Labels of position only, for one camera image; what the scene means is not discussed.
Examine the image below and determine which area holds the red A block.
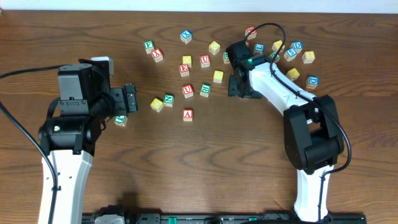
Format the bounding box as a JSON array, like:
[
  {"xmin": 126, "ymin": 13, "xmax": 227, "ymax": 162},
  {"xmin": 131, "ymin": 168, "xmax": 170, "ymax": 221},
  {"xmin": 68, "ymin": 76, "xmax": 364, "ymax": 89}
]
[{"xmin": 183, "ymin": 109, "xmax": 193, "ymax": 121}]

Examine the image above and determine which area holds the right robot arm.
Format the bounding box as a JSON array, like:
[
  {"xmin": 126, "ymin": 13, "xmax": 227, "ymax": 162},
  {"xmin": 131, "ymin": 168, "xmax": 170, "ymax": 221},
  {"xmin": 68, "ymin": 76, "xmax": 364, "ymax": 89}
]
[{"xmin": 226, "ymin": 40, "xmax": 344, "ymax": 222}]

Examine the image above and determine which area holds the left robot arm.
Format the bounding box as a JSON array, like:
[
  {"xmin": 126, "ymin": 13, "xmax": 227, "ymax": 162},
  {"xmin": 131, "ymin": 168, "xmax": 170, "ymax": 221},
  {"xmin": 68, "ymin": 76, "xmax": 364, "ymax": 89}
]
[{"xmin": 39, "ymin": 57, "xmax": 137, "ymax": 223}]

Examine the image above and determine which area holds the green J block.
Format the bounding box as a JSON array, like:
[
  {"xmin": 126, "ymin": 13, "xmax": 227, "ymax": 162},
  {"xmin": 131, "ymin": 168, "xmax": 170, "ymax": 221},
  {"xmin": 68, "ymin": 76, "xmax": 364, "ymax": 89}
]
[{"xmin": 114, "ymin": 116, "xmax": 127, "ymax": 126}]

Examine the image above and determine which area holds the yellow block centre left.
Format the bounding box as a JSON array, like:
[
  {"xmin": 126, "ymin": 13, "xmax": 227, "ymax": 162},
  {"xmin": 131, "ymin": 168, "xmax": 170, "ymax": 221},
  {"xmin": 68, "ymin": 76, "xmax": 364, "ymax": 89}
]
[{"xmin": 213, "ymin": 70, "xmax": 224, "ymax": 83}]

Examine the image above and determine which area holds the yellow 2 block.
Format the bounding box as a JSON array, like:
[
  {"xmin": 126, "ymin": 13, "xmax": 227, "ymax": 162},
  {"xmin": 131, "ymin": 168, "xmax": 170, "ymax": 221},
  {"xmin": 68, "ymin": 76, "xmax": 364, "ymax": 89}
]
[{"xmin": 150, "ymin": 98, "xmax": 164, "ymax": 113}]

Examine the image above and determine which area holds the green R block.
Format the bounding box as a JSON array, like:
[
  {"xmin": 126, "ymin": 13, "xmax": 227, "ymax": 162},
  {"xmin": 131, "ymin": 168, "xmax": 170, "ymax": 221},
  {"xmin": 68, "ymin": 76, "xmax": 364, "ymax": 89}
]
[{"xmin": 200, "ymin": 84, "xmax": 211, "ymax": 97}]

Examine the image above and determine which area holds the green B block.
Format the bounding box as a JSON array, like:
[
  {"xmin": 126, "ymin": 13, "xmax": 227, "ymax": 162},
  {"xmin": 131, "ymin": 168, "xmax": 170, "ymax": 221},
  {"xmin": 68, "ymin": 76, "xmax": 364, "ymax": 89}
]
[{"xmin": 223, "ymin": 52, "xmax": 230, "ymax": 63}]

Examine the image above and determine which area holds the green N block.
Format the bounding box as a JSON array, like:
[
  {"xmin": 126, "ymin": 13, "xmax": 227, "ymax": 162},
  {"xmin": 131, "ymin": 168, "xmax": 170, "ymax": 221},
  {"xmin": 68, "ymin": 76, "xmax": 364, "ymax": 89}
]
[{"xmin": 163, "ymin": 95, "xmax": 174, "ymax": 107}]

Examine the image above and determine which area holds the blue L block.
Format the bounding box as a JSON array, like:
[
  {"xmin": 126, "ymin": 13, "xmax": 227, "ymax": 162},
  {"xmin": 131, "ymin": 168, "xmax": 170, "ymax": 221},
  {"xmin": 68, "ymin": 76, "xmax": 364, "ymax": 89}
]
[{"xmin": 253, "ymin": 43, "xmax": 265, "ymax": 55}]

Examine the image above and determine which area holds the red U block upper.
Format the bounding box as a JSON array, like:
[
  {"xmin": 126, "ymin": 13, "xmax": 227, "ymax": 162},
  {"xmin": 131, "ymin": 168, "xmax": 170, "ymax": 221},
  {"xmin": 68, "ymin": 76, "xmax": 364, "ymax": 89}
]
[{"xmin": 200, "ymin": 55, "xmax": 211, "ymax": 68}]

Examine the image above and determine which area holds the red u block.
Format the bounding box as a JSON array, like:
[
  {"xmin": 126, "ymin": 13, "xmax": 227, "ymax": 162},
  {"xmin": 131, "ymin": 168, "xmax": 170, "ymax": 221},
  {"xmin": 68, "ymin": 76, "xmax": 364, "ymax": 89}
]
[
  {"xmin": 200, "ymin": 55, "xmax": 211, "ymax": 68},
  {"xmin": 182, "ymin": 84, "xmax": 194, "ymax": 98}
]

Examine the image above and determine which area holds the yellow block top centre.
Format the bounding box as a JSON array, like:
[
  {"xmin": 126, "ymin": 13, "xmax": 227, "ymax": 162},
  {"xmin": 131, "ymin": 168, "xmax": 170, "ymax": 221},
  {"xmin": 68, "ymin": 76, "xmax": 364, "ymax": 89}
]
[{"xmin": 209, "ymin": 40, "xmax": 221, "ymax": 55}]

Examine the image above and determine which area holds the green Z block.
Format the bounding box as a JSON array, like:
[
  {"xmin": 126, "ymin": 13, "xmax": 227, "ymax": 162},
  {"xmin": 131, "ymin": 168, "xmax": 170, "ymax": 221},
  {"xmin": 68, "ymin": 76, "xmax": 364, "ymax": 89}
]
[{"xmin": 269, "ymin": 52, "xmax": 280, "ymax": 63}]

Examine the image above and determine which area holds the red U block lower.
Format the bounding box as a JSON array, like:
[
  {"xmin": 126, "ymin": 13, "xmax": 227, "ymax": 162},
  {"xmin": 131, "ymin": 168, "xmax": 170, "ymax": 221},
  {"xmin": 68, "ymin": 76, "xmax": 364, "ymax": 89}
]
[{"xmin": 182, "ymin": 84, "xmax": 194, "ymax": 98}]

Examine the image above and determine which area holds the red W block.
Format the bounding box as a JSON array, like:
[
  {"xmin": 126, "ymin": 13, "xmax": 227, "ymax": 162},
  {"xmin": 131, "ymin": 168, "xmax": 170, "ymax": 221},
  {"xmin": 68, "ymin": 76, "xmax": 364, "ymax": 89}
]
[{"xmin": 245, "ymin": 27, "xmax": 257, "ymax": 40}]

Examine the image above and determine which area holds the yellow block top right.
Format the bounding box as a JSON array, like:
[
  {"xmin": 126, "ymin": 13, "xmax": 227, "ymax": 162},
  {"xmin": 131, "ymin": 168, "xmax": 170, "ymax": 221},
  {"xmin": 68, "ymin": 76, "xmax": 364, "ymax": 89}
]
[{"xmin": 272, "ymin": 40, "xmax": 285, "ymax": 52}]

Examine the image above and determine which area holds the yellow block right middle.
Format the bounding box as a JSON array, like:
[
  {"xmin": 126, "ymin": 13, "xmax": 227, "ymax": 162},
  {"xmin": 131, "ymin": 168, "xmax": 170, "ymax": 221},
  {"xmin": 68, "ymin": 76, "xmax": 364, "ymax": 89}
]
[{"xmin": 286, "ymin": 68, "xmax": 300, "ymax": 81}]

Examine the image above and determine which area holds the red E block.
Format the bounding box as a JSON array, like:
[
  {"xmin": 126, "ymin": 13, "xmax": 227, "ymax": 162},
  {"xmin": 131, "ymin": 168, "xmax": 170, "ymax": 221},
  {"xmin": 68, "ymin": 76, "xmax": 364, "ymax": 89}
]
[{"xmin": 178, "ymin": 64, "xmax": 190, "ymax": 77}]

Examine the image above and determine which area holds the red Y block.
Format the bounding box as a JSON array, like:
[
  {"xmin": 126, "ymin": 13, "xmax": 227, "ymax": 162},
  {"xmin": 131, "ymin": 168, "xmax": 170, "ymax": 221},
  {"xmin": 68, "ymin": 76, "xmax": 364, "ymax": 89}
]
[{"xmin": 150, "ymin": 49, "xmax": 164, "ymax": 63}]

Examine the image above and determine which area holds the yellow block upper left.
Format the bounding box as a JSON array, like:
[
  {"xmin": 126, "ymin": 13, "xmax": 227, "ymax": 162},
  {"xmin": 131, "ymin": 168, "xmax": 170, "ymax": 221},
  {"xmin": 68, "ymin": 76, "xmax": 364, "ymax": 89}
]
[{"xmin": 182, "ymin": 55, "xmax": 192, "ymax": 68}]

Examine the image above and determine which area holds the blue S block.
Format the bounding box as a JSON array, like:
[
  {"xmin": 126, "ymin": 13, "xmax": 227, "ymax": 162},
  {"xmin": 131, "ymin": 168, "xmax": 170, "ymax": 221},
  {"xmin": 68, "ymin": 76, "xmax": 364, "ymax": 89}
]
[{"xmin": 284, "ymin": 48, "xmax": 297, "ymax": 62}]

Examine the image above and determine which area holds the green F block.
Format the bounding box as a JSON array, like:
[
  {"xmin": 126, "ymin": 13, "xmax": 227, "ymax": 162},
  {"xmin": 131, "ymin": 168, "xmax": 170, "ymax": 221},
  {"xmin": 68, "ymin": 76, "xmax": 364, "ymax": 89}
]
[{"xmin": 144, "ymin": 40, "xmax": 155, "ymax": 54}]

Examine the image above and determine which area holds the blue D block upper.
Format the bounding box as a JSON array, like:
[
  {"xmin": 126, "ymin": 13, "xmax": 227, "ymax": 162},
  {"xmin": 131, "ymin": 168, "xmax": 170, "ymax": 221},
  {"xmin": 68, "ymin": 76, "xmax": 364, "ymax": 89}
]
[{"xmin": 290, "ymin": 41, "xmax": 303, "ymax": 54}]

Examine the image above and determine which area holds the blue d block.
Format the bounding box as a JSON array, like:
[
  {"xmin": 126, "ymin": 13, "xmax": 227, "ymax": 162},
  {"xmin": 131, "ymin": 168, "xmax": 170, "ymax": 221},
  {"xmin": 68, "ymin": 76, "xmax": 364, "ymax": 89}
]
[
  {"xmin": 305, "ymin": 75, "xmax": 319, "ymax": 89},
  {"xmin": 290, "ymin": 41, "xmax": 303, "ymax": 54}
]

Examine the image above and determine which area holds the blue X block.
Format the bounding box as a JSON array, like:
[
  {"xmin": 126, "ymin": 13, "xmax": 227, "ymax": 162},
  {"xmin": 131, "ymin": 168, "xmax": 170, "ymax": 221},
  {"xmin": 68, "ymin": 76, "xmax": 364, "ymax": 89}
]
[{"xmin": 180, "ymin": 30, "xmax": 192, "ymax": 44}]

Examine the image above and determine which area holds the blue D block right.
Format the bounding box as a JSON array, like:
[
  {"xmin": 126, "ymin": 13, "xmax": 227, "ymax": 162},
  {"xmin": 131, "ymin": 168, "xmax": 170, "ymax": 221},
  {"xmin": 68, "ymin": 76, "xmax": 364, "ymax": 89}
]
[{"xmin": 305, "ymin": 75, "xmax": 319, "ymax": 89}]

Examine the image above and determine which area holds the yellow B block far right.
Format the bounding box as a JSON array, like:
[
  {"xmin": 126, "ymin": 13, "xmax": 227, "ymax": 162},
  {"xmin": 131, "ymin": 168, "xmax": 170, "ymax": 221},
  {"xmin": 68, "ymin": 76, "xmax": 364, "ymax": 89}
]
[{"xmin": 302, "ymin": 51, "xmax": 315, "ymax": 64}]

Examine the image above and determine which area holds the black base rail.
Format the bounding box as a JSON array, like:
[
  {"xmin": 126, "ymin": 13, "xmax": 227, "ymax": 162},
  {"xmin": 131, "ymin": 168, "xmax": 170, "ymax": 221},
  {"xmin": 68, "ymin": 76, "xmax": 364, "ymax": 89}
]
[{"xmin": 81, "ymin": 213, "xmax": 368, "ymax": 224}]

